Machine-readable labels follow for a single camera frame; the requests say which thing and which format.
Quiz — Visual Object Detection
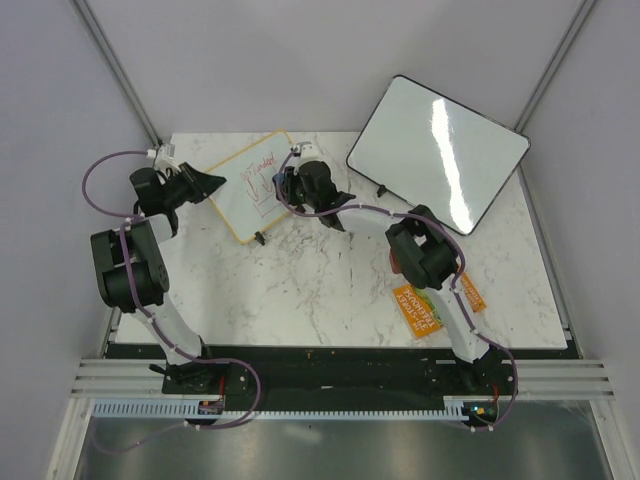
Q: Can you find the black framed large whiteboard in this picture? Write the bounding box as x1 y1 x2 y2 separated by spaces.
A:
346 75 531 236

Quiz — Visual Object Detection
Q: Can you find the red power cube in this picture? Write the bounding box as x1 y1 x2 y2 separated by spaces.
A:
389 251 401 274

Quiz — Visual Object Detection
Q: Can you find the yellow framed small whiteboard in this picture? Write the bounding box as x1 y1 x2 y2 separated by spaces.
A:
207 130 293 244

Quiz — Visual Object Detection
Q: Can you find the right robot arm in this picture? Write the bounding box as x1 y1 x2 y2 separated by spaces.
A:
273 161 500 394

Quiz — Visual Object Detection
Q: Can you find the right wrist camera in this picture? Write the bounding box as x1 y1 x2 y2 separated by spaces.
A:
291 141 316 159

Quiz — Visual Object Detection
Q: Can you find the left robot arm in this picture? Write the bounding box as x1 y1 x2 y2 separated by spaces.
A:
90 163 226 393

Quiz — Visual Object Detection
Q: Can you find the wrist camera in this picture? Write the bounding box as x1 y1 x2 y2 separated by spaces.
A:
291 141 316 159
153 143 178 170

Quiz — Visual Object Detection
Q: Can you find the large whiteboard wire stand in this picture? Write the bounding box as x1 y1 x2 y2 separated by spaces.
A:
376 184 389 198

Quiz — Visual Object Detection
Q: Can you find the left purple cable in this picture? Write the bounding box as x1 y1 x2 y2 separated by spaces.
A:
82 149 264 454

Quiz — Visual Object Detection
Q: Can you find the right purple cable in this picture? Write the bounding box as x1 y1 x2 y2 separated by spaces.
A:
277 149 519 434

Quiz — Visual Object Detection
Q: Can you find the white slotted cable duct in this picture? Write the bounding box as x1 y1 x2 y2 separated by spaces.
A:
92 399 469 421

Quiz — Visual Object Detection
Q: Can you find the orange treehouse book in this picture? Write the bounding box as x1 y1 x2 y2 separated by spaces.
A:
391 273 487 339

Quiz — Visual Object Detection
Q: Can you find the small whiteboard wire stand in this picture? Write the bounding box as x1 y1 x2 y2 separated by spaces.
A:
254 231 266 246

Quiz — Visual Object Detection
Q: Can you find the aluminium frame rail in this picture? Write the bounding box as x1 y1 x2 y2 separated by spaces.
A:
72 359 614 400

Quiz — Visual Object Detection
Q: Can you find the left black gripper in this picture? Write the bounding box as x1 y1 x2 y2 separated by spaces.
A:
161 163 225 210

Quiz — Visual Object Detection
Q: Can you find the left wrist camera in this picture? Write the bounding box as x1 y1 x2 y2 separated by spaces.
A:
153 143 178 170

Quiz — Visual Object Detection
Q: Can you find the purple cable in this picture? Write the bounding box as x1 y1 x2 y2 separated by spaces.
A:
277 149 519 434
82 149 264 454

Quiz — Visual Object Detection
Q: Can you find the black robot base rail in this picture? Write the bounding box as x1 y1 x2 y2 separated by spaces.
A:
149 347 515 412

